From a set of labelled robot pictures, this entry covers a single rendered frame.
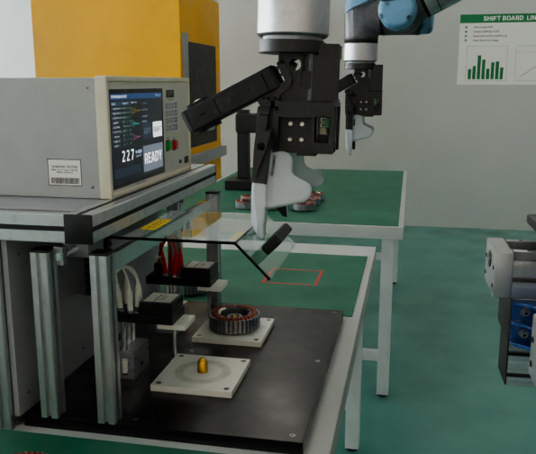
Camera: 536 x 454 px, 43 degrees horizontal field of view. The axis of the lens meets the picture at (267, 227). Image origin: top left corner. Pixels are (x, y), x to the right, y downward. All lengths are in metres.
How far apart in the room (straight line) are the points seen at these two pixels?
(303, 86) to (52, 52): 4.58
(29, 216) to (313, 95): 0.54
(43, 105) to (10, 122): 0.07
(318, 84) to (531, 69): 5.86
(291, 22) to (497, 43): 5.84
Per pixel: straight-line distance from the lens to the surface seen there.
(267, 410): 1.19
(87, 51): 5.14
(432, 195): 6.55
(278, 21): 0.71
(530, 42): 6.55
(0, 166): 1.28
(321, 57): 0.72
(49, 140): 1.23
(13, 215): 1.12
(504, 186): 6.59
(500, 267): 1.39
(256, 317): 1.49
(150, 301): 1.27
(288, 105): 0.71
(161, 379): 1.29
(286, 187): 0.69
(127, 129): 1.25
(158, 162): 1.39
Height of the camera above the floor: 1.31
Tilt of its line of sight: 12 degrees down
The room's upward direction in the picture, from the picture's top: straight up
